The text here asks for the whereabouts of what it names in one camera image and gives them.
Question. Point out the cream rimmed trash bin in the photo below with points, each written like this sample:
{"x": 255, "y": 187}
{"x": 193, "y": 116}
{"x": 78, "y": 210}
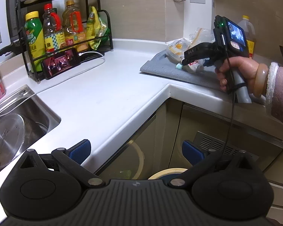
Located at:
{"x": 165, "y": 170}

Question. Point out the yellow green snack bag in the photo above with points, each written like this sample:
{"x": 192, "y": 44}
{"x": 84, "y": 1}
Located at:
{"x": 95, "y": 28}

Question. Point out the stainless steel sink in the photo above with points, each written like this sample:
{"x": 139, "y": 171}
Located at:
{"x": 49, "y": 120}

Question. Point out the beige cabinet door with vent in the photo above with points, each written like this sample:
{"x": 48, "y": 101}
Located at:
{"x": 202, "y": 120}

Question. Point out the grey fabric mat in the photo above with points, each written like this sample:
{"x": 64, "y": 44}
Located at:
{"x": 169, "y": 70}

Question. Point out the mint green toothbrush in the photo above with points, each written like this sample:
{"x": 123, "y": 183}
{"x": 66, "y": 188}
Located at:
{"x": 179, "y": 66}

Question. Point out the yellow cooking oil bottle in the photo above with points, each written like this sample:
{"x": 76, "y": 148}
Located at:
{"x": 74, "y": 26}

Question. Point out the green yellow sauce bottle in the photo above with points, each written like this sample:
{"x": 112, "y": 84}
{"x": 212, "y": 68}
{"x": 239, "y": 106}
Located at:
{"x": 34, "y": 40}

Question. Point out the metal vent grille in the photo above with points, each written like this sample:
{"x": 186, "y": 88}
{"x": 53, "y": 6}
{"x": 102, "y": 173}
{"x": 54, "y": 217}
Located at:
{"x": 214, "y": 143}

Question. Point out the black smartphone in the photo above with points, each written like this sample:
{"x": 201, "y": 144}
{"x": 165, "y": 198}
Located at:
{"x": 61, "y": 62}

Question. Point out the brown cooking wine jug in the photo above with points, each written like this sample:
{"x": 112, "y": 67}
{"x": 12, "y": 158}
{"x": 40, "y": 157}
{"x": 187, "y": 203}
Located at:
{"x": 250, "y": 40}

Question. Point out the plain beige cabinet door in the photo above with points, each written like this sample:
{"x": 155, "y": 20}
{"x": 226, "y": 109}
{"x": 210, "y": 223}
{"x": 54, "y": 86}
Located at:
{"x": 122, "y": 150}

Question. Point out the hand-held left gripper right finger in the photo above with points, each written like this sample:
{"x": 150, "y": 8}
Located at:
{"x": 192, "y": 151}

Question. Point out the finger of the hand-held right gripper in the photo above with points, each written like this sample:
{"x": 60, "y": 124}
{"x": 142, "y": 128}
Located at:
{"x": 191, "y": 61}
{"x": 198, "y": 50}

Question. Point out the person's right hand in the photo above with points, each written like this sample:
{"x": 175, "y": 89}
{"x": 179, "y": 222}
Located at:
{"x": 243, "y": 70}

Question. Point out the yellow and white plastic bag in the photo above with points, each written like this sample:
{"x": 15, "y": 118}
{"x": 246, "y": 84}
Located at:
{"x": 179, "y": 49}

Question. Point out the red capped soy sauce bottle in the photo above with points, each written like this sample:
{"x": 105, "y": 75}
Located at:
{"x": 53, "y": 35}

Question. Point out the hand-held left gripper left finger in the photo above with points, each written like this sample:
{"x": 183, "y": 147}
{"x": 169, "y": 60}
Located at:
{"x": 81, "y": 150}

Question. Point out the pale jade bangle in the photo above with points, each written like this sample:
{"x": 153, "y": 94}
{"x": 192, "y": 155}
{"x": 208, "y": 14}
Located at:
{"x": 260, "y": 80}

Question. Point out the clear plastic bag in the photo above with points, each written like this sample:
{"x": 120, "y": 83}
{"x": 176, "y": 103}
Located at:
{"x": 200, "y": 35}

